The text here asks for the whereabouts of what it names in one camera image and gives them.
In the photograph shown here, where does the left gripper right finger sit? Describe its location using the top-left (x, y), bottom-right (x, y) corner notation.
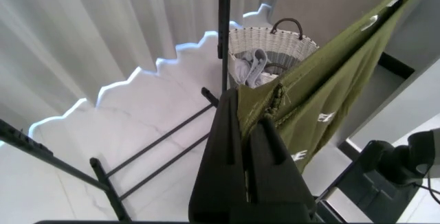
top-left (245, 117), bottom-right (318, 223)

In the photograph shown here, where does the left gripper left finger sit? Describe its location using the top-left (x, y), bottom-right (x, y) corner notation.
top-left (188, 87), bottom-right (249, 223)

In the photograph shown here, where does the white curtain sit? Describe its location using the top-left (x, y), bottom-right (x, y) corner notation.
top-left (0, 0), bottom-right (283, 139)

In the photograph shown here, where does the white laundry basket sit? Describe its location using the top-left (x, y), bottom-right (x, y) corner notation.
top-left (227, 17), bottom-right (320, 90)

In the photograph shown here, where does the green short-sleeved shirt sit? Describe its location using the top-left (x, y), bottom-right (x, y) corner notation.
top-left (236, 0), bottom-right (433, 174)

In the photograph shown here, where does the pale grey garment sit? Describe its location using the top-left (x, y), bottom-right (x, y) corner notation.
top-left (229, 47), bottom-right (280, 89)

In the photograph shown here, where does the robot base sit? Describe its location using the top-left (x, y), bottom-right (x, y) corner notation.
top-left (314, 0), bottom-right (440, 223)

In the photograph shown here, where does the black clothes rack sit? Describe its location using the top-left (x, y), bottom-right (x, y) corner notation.
top-left (0, 0), bottom-right (232, 222)

